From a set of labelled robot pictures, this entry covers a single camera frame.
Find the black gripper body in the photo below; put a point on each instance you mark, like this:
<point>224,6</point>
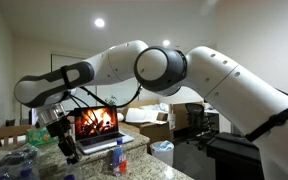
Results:
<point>66,145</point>

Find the Fiji water bottle blue cap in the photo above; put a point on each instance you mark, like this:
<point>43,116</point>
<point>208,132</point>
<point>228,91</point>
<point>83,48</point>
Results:
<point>119,161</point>
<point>73,171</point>
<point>26,172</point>

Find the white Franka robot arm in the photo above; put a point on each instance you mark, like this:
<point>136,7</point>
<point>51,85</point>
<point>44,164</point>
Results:
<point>250,100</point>

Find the plastic wrapped water bottle pack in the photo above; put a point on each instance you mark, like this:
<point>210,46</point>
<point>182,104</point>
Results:
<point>2,174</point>

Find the green tissue box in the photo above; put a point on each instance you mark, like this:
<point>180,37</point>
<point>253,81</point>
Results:
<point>40,136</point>

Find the silver laptop showing fireplace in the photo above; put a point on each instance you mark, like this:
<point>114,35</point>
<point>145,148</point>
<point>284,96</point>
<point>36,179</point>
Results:
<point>97,121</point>

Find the purple screen monitor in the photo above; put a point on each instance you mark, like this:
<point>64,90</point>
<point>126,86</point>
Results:
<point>33,118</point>

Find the green house plant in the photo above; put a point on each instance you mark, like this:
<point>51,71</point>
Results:
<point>111,100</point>

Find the wooden dining chair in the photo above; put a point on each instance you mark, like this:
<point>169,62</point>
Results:
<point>4,131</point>

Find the brown cardboard box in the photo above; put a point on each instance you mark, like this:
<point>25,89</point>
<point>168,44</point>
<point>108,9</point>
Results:
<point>157,131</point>

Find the white trash bin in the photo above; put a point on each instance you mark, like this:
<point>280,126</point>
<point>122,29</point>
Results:
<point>162,155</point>

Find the black office chair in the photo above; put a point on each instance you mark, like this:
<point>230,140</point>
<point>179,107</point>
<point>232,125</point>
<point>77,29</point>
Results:
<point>195,116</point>

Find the round ceiling light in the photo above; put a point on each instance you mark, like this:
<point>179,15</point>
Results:
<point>99,22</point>
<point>166,43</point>

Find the white desk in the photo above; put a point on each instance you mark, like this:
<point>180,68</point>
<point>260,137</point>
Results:
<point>214,111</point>

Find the dark grey panel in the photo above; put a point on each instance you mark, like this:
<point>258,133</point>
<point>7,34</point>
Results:
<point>234,156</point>

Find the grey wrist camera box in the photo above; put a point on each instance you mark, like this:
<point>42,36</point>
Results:
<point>59,126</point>

